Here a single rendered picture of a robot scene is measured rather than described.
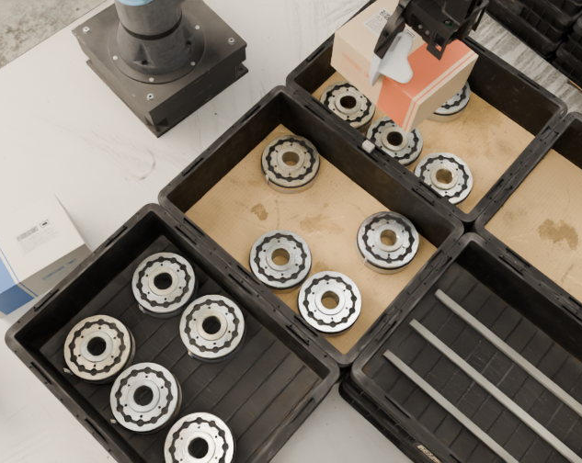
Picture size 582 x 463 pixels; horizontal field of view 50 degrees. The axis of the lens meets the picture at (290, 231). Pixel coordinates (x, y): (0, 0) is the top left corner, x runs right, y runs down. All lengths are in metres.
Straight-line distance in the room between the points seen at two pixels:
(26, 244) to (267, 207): 0.43
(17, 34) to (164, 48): 1.34
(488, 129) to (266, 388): 0.62
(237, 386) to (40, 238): 0.44
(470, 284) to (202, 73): 0.64
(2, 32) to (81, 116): 1.20
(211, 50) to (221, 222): 0.39
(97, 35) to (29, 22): 1.20
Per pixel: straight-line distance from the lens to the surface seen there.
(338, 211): 1.09
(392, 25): 0.81
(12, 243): 1.19
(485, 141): 1.21
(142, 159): 1.30
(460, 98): 1.21
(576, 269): 1.16
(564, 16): 1.94
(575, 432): 1.10
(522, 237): 1.15
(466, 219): 1.01
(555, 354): 1.11
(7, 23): 2.57
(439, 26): 0.79
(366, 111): 1.16
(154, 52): 1.24
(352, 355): 0.91
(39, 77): 1.47
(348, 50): 0.90
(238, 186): 1.10
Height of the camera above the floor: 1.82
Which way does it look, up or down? 68 degrees down
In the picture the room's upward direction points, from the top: 4 degrees clockwise
